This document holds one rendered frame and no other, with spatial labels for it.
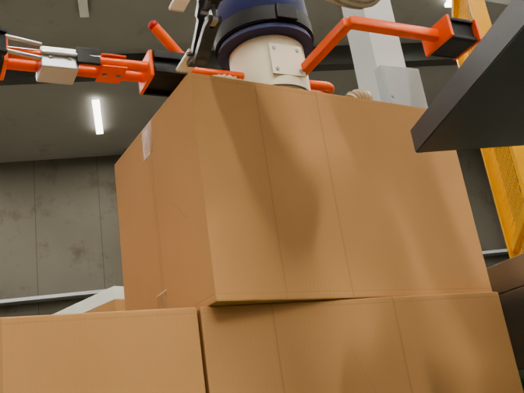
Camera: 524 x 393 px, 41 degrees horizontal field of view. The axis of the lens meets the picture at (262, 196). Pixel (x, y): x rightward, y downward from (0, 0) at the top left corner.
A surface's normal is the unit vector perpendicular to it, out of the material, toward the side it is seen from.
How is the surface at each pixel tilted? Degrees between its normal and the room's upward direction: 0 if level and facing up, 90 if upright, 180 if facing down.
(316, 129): 90
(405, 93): 90
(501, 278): 90
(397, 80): 90
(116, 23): 180
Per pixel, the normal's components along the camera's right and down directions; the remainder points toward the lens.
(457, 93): -0.98, 0.07
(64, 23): 0.14, 0.93
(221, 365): 0.40, -0.36
